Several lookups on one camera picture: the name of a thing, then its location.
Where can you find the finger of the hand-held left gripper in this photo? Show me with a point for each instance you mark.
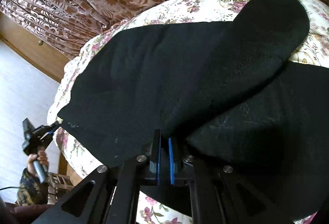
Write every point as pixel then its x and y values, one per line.
pixel 52 128

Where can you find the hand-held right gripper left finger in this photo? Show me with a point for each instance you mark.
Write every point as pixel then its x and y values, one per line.
pixel 158 159

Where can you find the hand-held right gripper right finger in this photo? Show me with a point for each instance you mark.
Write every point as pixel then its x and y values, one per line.
pixel 171 162

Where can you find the black pants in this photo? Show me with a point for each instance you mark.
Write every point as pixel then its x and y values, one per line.
pixel 180 72

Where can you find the person's left forearm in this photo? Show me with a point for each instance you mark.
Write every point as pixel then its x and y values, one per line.
pixel 28 188

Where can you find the person's left hand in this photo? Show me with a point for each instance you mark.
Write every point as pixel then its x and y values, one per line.
pixel 39 158

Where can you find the wooden crate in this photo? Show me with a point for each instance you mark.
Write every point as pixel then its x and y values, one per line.
pixel 60 182

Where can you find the maroon cloth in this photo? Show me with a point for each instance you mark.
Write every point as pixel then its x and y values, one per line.
pixel 23 213

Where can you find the floral blanket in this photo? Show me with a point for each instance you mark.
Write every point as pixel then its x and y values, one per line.
pixel 180 10

